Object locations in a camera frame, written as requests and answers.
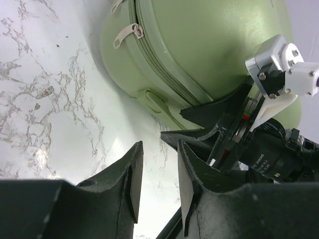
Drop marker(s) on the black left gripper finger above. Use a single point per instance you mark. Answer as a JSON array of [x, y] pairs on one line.
[[104, 206]]

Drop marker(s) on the green hard-shell suitcase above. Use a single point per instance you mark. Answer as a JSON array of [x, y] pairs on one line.
[[170, 55]]

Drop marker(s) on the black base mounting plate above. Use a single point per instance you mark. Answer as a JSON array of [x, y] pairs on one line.
[[174, 228]]

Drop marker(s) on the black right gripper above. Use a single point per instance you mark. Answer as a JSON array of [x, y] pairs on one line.
[[214, 206]]

